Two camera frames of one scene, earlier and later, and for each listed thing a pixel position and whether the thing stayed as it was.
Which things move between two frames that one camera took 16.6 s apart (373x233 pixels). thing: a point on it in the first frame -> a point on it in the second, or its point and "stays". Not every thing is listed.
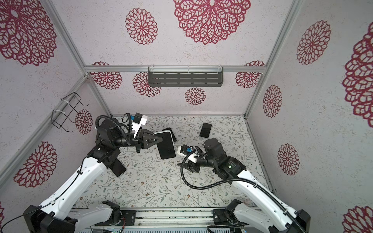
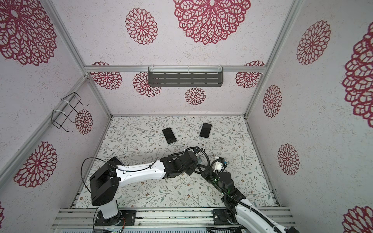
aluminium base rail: [169, 218] stays
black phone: [205, 130] stays
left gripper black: [142, 140] -> [191, 170]
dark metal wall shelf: [185, 76] stays
